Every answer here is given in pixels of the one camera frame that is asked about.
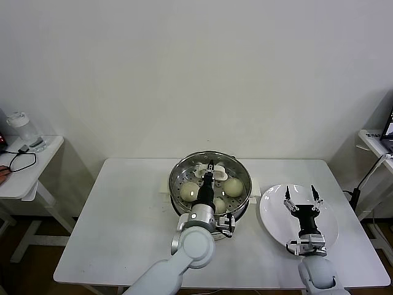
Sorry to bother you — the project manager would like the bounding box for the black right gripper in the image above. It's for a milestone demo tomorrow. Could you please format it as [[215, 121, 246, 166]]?
[[282, 184, 325, 239]]

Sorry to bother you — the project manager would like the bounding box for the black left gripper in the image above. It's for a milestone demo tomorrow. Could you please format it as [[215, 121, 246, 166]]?
[[196, 158, 217, 210]]

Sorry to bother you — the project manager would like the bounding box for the glass lid with white handle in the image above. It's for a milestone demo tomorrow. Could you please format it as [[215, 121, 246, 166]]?
[[169, 150, 252, 227]]

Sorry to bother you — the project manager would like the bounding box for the white steamed baozi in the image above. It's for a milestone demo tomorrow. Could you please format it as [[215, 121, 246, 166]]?
[[223, 179, 245, 198], [214, 197, 228, 214], [179, 181, 200, 203]]

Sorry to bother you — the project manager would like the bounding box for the stainless steel steamer basket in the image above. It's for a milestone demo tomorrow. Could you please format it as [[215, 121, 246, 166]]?
[[168, 152, 252, 228]]

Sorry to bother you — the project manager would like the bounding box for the bare human hand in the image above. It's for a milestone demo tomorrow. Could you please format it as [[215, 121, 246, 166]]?
[[0, 165, 12, 185]]

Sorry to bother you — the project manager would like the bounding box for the white round plate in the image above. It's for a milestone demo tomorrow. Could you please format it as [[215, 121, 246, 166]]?
[[259, 183, 340, 255]]

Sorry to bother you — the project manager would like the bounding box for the white electric cooker base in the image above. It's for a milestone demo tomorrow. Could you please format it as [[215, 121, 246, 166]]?
[[159, 178, 262, 243]]

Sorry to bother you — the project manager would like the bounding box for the white side table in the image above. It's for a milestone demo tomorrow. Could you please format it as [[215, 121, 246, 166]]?
[[356, 128, 393, 259], [0, 135, 76, 264]]

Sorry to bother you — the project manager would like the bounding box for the clear water bottle white cap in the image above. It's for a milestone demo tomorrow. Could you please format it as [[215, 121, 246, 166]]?
[[6, 111, 47, 154]]

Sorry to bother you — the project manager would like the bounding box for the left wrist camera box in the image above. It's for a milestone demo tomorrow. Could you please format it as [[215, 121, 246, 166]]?
[[216, 214, 236, 239]]

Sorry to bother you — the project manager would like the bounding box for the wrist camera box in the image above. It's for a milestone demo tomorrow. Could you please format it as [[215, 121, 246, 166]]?
[[216, 214, 236, 239], [286, 234, 327, 256]]

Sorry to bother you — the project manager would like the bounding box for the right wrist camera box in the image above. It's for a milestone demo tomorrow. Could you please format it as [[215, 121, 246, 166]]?
[[286, 234, 327, 256]]

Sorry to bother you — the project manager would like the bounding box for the black cable with plug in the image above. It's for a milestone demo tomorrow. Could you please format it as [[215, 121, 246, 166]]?
[[342, 158, 384, 213]]

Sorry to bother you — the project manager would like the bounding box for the white cable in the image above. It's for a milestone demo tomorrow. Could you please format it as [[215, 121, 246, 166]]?
[[376, 153, 393, 170]]

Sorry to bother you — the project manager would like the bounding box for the black looped cable with adapter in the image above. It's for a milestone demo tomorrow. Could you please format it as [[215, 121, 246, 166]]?
[[9, 146, 38, 173]]

